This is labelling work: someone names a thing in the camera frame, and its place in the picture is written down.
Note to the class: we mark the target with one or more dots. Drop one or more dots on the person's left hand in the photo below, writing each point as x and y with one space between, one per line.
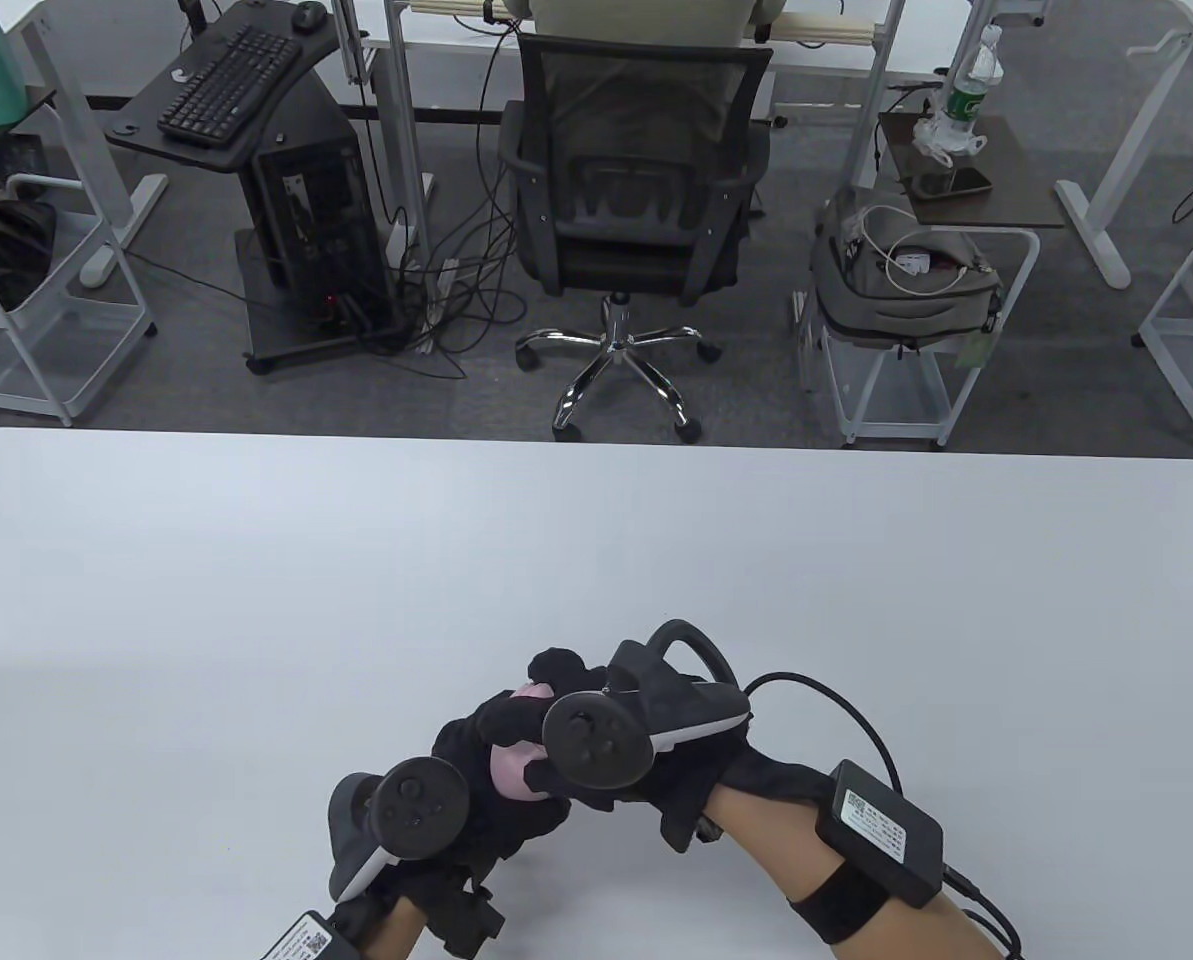
476 790

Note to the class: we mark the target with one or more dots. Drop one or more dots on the person's right hand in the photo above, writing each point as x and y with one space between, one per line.
746 790

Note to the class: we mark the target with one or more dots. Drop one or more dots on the person's left fingers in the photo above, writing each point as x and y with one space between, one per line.
496 718

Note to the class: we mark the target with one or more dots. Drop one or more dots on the person's right fingers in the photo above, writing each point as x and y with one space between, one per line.
561 668

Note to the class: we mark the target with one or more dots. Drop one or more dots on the pink soft toy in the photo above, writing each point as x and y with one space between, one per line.
512 770

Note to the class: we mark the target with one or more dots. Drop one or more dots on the person's right forearm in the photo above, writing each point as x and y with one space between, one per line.
786 880

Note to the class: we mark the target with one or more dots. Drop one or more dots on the person's left forearm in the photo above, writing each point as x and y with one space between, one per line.
391 925

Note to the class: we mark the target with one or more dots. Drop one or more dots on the black controller on right glove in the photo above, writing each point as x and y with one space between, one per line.
596 740

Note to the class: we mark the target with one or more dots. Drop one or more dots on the black controller on glove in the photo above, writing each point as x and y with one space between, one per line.
411 805
596 740

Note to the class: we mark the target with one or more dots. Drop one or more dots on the black controller on left glove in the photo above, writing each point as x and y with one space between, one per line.
411 805

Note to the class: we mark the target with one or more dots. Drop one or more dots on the black box on left wrist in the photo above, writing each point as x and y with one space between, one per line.
301 940

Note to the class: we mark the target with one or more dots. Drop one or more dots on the black box on wrist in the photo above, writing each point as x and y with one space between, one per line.
881 830
301 940

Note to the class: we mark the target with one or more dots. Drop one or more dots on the black box on right wrist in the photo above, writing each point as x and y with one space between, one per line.
881 830

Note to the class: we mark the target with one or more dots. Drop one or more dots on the white power strip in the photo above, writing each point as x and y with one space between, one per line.
436 290

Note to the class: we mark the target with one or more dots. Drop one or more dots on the black mesh office chair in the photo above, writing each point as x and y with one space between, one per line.
636 200

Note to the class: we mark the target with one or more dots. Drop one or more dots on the grey backpack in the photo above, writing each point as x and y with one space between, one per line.
886 300

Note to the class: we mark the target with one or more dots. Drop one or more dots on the black computer tower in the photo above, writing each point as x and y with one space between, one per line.
326 220

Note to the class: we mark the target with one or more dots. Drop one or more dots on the black smartphone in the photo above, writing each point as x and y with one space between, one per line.
949 182

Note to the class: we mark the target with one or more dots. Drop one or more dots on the black rolling computer stand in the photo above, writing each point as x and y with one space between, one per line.
206 150

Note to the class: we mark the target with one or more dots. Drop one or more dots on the brown top side table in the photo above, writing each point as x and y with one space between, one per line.
1006 195

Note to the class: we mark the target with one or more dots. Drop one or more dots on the crumpled white plastic bag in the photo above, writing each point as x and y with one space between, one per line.
946 140

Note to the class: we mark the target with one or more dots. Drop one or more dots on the black keyboard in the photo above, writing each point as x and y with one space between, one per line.
228 85

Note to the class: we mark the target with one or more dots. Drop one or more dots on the black bag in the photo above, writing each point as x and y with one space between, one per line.
1 250

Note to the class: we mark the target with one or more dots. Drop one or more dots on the black computer mouse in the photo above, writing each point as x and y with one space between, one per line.
308 15

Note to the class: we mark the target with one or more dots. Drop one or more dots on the clear plastic water bottle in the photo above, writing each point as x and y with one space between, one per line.
971 85

